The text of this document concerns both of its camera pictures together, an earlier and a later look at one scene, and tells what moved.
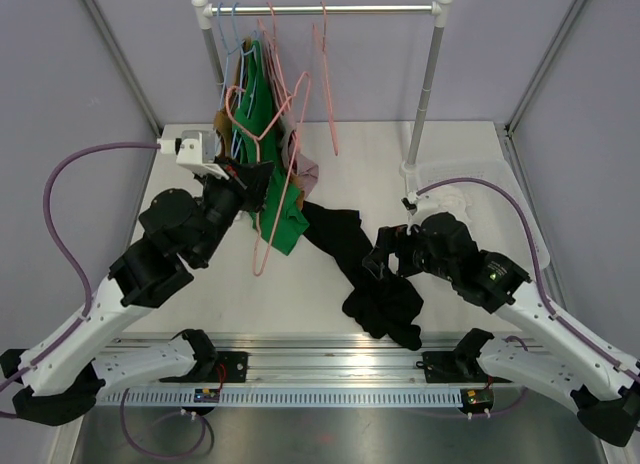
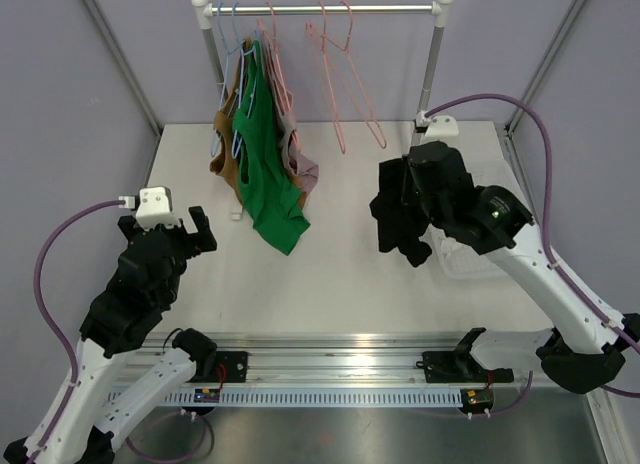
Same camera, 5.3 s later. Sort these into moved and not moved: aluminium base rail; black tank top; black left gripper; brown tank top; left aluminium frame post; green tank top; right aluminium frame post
Moved: black left gripper; black tank top
Not moved: right aluminium frame post; left aluminium frame post; brown tank top; green tank top; aluminium base rail
